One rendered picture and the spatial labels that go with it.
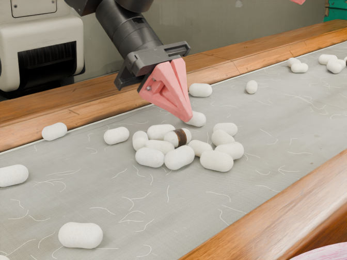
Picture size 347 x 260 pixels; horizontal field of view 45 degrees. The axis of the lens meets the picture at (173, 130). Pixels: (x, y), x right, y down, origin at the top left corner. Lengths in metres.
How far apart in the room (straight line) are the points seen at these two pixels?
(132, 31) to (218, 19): 2.03
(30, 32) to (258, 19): 1.60
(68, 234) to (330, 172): 0.25
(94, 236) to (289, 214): 0.16
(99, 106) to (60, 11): 0.56
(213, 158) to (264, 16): 2.00
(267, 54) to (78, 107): 0.44
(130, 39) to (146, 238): 0.30
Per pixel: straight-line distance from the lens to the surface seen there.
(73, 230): 0.36
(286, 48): 0.96
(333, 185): 0.41
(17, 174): 0.46
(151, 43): 0.57
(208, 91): 0.68
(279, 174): 0.47
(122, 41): 0.59
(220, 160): 0.45
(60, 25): 1.10
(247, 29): 2.49
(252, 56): 0.86
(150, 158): 0.46
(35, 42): 1.07
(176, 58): 0.56
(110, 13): 0.60
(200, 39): 2.70
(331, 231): 0.37
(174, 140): 0.50
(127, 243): 0.36
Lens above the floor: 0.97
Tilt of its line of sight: 24 degrees down
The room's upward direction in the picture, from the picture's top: 1 degrees counter-clockwise
